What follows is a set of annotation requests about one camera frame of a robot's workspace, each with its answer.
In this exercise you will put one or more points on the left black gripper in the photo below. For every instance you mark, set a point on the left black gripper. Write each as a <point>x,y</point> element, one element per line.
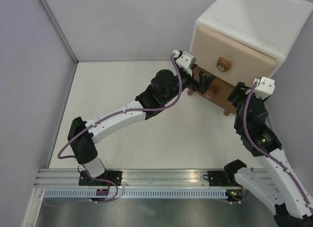
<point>205,82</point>

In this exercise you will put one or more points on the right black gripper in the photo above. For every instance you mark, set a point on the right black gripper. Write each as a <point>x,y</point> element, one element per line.
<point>240,90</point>

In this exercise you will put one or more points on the brown drawer knob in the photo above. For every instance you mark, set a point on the brown drawer knob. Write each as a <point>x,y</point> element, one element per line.
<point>210,94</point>

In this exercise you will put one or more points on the bear head drawer knob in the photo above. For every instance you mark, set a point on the bear head drawer knob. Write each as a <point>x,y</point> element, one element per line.
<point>223,65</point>

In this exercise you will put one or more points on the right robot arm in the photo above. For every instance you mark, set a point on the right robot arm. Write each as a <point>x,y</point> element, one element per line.
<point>289,202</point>

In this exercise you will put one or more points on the white shoe cabinet body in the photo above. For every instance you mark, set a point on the white shoe cabinet body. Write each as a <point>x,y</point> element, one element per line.
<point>270,27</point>

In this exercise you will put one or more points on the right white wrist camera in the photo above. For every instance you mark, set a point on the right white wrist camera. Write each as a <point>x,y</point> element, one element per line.
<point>264,87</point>

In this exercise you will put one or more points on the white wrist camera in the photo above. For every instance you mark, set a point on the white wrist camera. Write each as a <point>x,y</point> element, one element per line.
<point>184,60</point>
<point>264,87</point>

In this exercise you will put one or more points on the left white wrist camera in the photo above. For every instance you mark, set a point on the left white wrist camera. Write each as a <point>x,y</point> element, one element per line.
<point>184,60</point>

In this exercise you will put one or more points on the white slotted cable duct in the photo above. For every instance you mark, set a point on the white slotted cable duct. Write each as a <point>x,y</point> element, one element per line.
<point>136,193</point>

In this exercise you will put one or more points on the aluminium corner frame post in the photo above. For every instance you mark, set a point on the aluminium corner frame post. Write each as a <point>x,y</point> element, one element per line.
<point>57,28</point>

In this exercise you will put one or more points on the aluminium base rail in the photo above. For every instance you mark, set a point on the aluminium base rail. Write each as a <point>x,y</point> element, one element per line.
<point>131,178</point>

